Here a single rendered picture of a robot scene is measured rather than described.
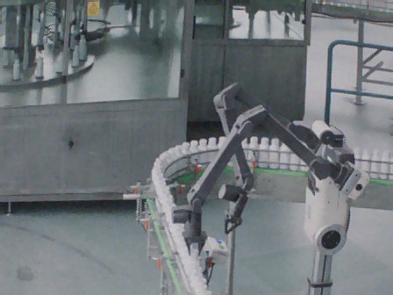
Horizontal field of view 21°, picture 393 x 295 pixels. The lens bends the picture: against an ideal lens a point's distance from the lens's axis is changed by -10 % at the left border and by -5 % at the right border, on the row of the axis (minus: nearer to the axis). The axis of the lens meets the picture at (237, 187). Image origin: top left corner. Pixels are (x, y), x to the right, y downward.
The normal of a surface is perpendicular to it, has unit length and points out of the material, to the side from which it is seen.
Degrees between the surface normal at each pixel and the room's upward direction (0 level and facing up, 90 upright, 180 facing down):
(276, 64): 90
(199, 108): 91
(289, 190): 90
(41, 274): 0
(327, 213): 101
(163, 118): 90
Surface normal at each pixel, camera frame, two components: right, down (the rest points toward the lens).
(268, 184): -0.11, 0.35
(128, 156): 0.19, 0.36
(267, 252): 0.05, -0.93
